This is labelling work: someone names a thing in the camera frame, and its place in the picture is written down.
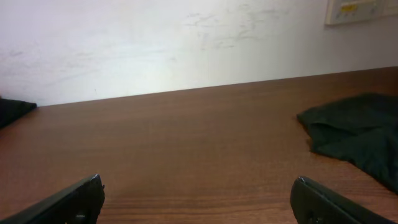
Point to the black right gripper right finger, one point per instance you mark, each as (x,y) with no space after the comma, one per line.
(313,203)

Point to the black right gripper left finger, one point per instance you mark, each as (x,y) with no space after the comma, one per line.
(78,203)

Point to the white wall panel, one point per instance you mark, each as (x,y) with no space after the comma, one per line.
(348,11)

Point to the dark green t-shirt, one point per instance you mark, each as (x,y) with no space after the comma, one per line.
(361,130)

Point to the black folded garment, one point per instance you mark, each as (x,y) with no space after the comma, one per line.
(12,110)

